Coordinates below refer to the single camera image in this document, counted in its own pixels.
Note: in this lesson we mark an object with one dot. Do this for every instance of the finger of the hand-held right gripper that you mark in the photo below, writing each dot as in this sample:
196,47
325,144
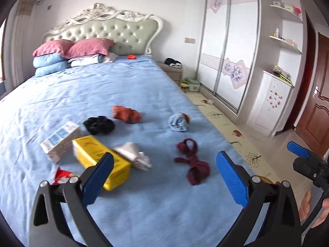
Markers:
298,150

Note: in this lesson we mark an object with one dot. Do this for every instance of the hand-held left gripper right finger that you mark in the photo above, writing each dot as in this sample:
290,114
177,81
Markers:
231,182

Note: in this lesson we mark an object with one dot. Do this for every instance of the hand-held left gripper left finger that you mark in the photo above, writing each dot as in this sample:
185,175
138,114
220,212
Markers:
99,180

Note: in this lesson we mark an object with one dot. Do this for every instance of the yellow box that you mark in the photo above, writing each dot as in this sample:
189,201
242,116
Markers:
87,149

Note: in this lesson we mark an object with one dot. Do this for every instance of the maroon cloth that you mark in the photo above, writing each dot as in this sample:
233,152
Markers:
198,171

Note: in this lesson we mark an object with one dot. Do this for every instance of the red wrapper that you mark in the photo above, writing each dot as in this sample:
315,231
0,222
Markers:
61,175

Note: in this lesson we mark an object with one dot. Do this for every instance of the white cloth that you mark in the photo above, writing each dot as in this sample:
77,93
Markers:
131,151

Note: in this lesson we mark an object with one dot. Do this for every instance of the black scrunchie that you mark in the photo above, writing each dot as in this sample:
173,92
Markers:
99,125

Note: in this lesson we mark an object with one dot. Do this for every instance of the white blue box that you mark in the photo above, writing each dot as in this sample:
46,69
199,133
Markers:
60,139

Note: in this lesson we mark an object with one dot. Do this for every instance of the orange brown cloth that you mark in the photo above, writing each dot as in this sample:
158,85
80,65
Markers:
126,114

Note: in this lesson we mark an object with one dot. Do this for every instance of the light blue sock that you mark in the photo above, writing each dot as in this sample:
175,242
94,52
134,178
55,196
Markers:
177,123

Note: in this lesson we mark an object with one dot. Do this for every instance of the person's right hand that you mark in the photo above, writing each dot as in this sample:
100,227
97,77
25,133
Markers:
305,205

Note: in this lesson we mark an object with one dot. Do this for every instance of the brown wooden door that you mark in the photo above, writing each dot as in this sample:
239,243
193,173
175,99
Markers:
314,123

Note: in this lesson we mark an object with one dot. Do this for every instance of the white corner shelf cabinet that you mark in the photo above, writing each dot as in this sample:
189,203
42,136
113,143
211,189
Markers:
272,103

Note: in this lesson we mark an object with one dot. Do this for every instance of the printed play mat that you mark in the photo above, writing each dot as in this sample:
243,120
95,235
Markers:
223,123

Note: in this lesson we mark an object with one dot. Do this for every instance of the green clutter on cabinet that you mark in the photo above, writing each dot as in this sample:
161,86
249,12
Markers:
281,74

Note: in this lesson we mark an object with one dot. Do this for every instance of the bed with blue sheet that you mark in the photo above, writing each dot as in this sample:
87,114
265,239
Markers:
128,87

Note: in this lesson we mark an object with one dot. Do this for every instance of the green storage box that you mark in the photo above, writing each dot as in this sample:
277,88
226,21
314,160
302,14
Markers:
192,85

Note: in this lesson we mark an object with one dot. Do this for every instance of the folded blue white quilt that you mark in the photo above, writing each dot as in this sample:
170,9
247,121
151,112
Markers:
84,61

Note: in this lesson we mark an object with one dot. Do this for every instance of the light blue pillow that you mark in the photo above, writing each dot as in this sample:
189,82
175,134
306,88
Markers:
50,70
47,59

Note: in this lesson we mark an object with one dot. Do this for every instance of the grey nightstand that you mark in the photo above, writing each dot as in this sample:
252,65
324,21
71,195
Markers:
172,73

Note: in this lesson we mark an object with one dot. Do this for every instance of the white sliding door wardrobe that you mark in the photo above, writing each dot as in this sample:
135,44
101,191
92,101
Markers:
228,43

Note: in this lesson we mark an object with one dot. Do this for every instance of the pink pillow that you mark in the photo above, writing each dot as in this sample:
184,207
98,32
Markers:
52,47
88,46

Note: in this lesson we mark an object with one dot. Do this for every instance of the black white garment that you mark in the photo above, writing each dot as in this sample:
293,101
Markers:
172,62

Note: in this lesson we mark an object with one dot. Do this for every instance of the tufted green headboard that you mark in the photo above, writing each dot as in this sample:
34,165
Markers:
120,30

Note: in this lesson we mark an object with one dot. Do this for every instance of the beige curtain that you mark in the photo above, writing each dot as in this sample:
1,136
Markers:
20,43

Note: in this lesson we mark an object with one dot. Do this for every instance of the dark red door frame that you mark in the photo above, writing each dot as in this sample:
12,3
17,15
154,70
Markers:
305,82

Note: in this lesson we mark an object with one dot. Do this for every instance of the beige wall socket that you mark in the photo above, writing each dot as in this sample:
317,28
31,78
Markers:
189,40

